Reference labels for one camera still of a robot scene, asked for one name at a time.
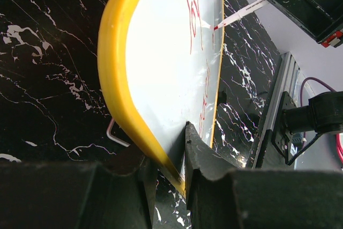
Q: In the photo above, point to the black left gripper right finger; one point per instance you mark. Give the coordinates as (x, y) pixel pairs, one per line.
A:
(219, 195)

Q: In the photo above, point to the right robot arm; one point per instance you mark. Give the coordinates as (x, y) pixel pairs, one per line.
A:
(291, 130)

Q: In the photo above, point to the metal wire board stand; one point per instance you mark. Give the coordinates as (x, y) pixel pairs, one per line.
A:
(117, 135)

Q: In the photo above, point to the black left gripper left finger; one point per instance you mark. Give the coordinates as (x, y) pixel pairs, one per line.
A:
(119, 193)

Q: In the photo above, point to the red whiteboard marker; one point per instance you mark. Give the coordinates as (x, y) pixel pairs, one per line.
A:
(251, 8)

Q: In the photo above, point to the aluminium frame rail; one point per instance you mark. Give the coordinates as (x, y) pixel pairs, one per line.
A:
(264, 154)

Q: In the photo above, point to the pink framed whiteboard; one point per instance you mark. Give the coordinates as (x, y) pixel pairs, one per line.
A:
(339, 148)

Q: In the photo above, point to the yellow framed whiteboard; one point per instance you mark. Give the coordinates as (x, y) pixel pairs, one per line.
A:
(159, 67)

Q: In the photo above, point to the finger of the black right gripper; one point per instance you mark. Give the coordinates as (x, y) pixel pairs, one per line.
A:
(320, 19)

